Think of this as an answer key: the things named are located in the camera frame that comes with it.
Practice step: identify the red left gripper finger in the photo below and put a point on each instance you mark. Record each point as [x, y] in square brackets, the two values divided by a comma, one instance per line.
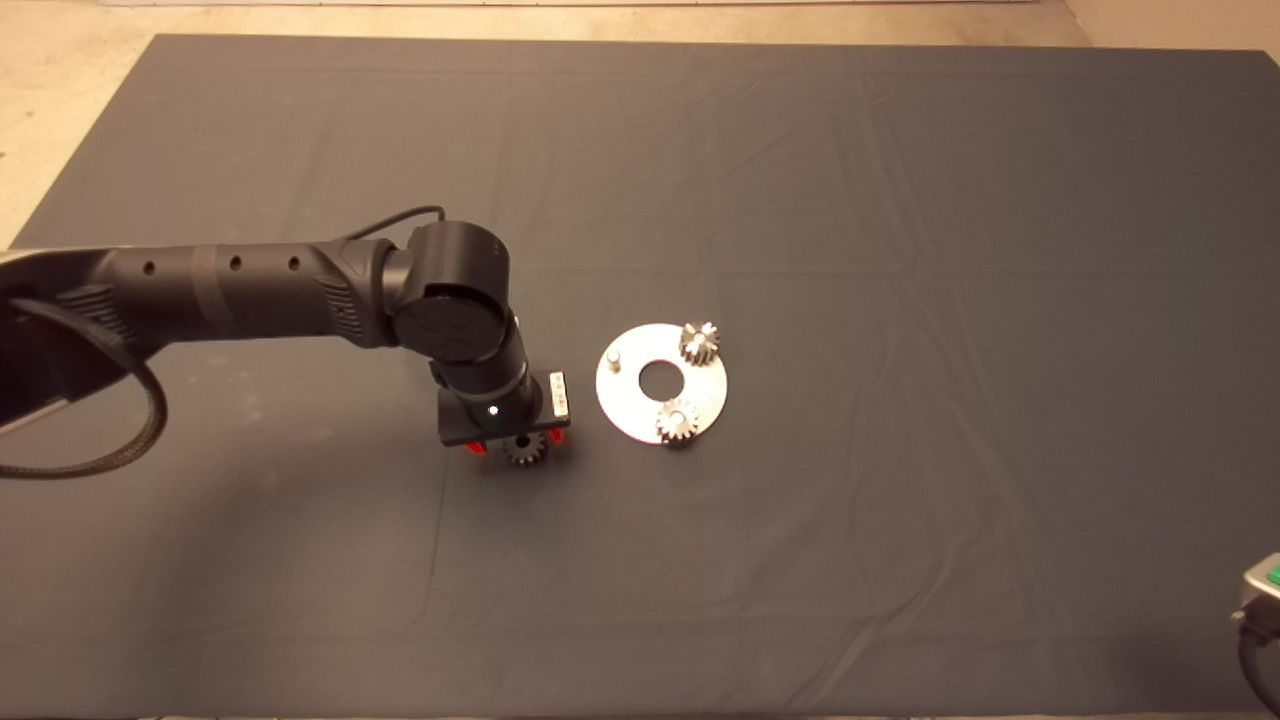
[478, 447]
[556, 437]

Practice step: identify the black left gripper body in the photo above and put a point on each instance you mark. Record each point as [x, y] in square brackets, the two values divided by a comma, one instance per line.
[458, 432]

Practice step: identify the small steel gear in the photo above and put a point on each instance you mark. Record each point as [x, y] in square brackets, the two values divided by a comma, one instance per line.
[678, 421]
[524, 450]
[700, 342]

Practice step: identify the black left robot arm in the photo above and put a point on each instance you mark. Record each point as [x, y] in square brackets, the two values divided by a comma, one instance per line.
[250, 290]

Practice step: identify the round metal plate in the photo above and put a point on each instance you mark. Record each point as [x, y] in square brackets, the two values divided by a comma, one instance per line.
[630, 400]

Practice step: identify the dark grey table cloth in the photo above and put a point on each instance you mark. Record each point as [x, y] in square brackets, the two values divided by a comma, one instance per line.
[950, 250]

